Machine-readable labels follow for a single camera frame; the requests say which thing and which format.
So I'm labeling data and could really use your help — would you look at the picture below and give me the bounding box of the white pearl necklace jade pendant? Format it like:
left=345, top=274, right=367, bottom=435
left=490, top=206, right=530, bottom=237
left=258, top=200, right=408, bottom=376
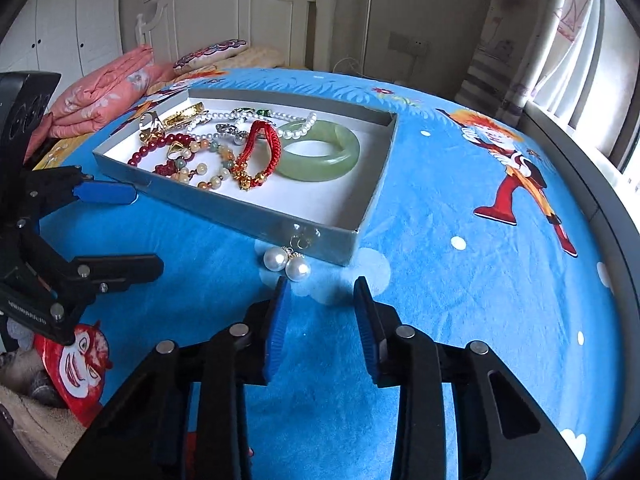
left=194, top=106, right=319, bottom=142

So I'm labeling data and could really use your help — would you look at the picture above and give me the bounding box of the yellow floral bedsheet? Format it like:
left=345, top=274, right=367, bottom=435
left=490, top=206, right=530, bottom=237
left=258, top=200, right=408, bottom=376
left=35, top=133, right=92, bottom=170

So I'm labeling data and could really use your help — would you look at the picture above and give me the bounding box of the white wooden headboard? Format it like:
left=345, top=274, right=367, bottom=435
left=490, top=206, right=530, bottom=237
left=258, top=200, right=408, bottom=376
left=134, top=0, right=336, bottom=72

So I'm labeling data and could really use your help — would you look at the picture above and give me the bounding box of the gold bangle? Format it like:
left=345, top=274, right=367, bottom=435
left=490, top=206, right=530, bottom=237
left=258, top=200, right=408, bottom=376
left=163, top=102, right=205, bottom=129

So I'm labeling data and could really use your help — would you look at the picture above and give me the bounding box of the multicolour jade bead bracelet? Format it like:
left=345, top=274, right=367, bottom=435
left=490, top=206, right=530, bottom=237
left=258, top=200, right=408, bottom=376
left=169, top=136, right=238, bottom=191

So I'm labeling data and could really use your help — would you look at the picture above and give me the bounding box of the green jade bangle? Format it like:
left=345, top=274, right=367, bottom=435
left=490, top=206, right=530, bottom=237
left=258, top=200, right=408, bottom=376
left=276, top=119, right=360, bottom=182

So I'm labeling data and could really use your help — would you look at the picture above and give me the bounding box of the embroidered small pillow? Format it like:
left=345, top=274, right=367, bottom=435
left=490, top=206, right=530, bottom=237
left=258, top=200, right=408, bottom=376
left=174, top=39, right=248, bottom=75

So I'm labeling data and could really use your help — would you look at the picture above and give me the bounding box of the silver brooch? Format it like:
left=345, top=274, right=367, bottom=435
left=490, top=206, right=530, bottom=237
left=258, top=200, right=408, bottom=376
left=214, top=119, right=248, bottom=145

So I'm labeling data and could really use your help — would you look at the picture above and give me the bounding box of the white wardrobe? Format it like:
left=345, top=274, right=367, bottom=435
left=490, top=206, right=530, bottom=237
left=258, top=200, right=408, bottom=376
left=1, top=0, right=122, bottom=93

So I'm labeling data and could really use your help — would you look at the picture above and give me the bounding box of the yellow checked pillow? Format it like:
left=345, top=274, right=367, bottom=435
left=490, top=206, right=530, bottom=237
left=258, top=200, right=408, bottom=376
left=176, top=47, right=286, bottom=77

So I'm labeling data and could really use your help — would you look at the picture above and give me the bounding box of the pearl earring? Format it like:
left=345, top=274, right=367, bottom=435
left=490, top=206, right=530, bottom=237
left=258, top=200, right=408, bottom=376
left=284, top=247, right=311, bottom=283
left=262, top=246, right=290, bottom=272

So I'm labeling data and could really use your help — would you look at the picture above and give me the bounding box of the red braided cord bracelet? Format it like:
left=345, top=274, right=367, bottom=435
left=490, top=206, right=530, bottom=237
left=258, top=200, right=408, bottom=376
left=230, top=119, right=283, bottom=192

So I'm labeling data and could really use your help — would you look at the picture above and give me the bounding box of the pink folded quilt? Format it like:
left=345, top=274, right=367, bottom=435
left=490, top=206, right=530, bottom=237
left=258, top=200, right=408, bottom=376
left=42, top=46, right=174, bottom=139

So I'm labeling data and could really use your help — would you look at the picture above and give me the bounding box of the wall power socket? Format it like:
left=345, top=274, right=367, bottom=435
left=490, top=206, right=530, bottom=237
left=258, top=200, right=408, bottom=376
left=387, top=32, right=430, bottom=58

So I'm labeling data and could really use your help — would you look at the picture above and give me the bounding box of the striped printed curtain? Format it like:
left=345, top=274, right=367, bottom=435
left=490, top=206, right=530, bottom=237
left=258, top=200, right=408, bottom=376
left=454, top=0, right=592, bottom=126

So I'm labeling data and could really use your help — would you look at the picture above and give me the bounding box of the grey cardboard jewelry tray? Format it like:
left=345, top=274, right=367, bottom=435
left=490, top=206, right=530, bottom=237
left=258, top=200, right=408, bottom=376
left=93, top=88, right=398, bottom=266

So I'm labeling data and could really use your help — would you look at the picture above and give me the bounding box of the dark red bead bracelet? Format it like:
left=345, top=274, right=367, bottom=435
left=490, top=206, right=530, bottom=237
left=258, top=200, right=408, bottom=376
left=126, top=132, right=199, bottom=177

